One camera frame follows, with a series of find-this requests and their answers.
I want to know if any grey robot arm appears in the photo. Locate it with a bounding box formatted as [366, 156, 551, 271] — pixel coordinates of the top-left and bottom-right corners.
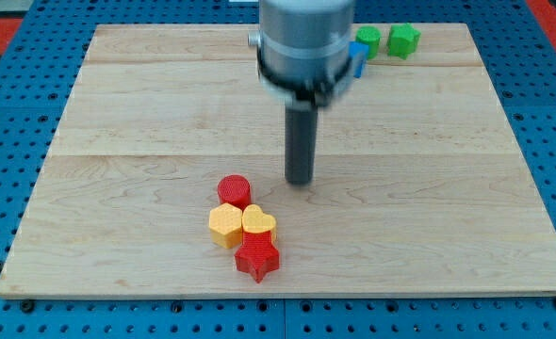
[249, 0, 360, 110]

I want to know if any red cylinder block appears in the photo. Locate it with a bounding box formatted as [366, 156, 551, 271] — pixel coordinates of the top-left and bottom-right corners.
[217, 174, 252, 210]

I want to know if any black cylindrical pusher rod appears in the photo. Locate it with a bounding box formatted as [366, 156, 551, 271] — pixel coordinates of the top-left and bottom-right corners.
[285, 107, 319, 186]

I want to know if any yellow heart block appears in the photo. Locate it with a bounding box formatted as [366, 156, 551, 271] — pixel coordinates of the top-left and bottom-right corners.
[242, 204, 277, 242]

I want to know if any yellow hexagon block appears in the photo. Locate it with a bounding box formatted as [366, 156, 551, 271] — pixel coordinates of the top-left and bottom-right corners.
[208, 203, 242, 249]

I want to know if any red star block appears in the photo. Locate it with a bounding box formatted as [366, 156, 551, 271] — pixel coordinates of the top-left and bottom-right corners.
[235, 231, 280, 283]

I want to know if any blue block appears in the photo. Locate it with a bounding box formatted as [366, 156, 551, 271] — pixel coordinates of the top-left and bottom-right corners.
[349, 41, 369, 78]

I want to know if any wooden board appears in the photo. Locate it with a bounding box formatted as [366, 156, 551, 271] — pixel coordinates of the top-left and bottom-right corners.
[0, 24, 556, 300]

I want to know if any green cylinder block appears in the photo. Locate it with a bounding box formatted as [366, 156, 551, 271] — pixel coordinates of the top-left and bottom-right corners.
[355, 25, 382, 59]

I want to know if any green star block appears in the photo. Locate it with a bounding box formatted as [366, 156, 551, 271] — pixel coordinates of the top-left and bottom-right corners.
[387, 23, 421, 59]

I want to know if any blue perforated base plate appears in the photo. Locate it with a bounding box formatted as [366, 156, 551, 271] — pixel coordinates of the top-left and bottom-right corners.
[0, 0, 556, 338]

